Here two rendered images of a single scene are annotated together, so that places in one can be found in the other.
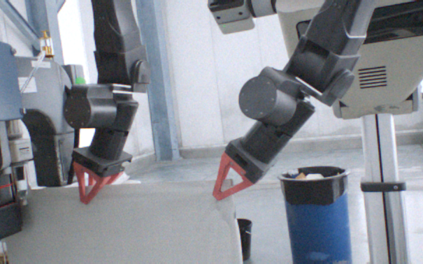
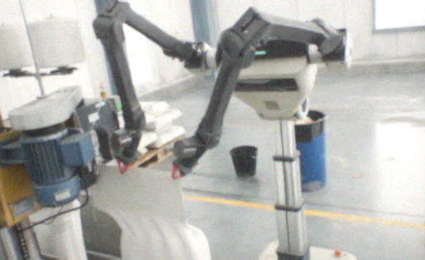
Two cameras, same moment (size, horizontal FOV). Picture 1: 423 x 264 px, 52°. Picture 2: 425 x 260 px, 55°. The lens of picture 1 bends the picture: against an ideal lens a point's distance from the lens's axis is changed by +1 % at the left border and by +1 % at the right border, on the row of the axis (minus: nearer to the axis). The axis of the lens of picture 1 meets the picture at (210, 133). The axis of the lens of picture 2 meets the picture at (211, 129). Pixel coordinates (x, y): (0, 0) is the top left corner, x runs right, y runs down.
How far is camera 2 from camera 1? 94 cm
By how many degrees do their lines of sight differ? 14
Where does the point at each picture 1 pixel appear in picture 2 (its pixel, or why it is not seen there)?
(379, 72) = (274, 104)
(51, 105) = (105, 123)
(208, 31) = not seen: outside the picture
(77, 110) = (115, 143)
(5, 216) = (89, 178)
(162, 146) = not seen: hidden behind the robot
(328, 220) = (307, 153)
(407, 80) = (289, 108)
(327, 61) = (206, 136)
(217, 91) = not seen: hidden behind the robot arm
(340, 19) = (209, 123)
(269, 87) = (182, 147)
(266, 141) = (188, 160)
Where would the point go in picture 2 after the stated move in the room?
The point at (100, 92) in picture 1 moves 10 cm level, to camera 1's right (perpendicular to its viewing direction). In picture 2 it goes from (124, 135) to (150, 132)
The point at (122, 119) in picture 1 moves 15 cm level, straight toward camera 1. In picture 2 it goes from (135, 141) to (131, 155)
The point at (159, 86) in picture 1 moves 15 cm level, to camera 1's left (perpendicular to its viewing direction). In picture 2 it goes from (203, 13) to (196, 14)
